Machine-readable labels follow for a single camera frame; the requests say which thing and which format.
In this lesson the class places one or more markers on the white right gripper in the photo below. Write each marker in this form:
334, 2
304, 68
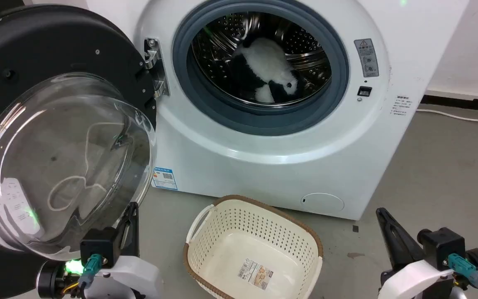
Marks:
417, 280

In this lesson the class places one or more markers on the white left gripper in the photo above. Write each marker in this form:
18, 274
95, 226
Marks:
135, 276

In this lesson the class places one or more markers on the black washer door with glass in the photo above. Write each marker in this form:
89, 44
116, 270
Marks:
35, 41

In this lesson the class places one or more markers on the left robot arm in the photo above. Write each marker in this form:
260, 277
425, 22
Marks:
50, 280

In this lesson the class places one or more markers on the white front-load washing machine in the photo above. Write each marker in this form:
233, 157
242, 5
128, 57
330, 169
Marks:
264, 174

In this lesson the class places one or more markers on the black door latch socket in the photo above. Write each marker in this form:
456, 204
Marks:
364, 91

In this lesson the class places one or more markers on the chrome door hinge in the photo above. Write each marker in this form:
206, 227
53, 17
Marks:
157, 66

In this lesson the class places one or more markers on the blue QR code sticker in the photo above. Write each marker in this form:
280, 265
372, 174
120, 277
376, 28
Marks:
165, 178

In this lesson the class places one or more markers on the cream plastic laundry basket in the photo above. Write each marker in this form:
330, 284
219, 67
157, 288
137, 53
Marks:
206, 249

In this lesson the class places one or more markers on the round white filter cover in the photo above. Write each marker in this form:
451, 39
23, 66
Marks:
323, 203

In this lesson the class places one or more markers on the product label sticker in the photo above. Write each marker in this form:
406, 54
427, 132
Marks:
255, 274

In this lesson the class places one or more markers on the white text sticker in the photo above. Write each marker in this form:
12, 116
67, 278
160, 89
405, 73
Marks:
402, 106

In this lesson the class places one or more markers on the black baseboard strip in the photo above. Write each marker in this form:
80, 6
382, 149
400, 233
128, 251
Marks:
463, 104

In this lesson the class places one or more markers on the grey warning label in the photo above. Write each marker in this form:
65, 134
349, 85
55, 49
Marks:
367, 58

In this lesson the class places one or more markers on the black white panda plush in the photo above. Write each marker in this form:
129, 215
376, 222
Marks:
264, 58

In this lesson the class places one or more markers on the stainless steel drum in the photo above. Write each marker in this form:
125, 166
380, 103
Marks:
305, 41

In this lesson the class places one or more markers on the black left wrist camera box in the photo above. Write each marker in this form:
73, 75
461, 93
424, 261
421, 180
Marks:
98, 245

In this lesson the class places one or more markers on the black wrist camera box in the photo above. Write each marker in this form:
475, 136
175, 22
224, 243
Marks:
444, 245
98, 245

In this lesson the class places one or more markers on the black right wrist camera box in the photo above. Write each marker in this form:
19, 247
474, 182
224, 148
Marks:
444, 245

